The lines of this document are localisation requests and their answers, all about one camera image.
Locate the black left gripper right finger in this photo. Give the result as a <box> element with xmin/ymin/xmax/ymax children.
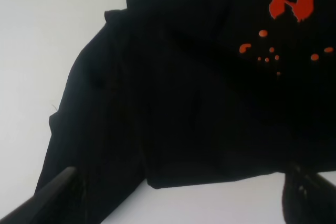
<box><xmin>282</xmin><ymin>166</ymin><xmax>335</xmax><ymax>224</ymax></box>

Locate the black printed t-shirt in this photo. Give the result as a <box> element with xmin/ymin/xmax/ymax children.
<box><xmin>37</xmin><ymin>0</ymin><xmax>335</xmax><ymax>223</ymax></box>

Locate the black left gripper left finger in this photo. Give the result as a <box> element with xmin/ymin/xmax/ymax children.
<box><xmin>1</xmin><ymin>167</ymin><xmax>87</xmax><ymax>224</ymax></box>

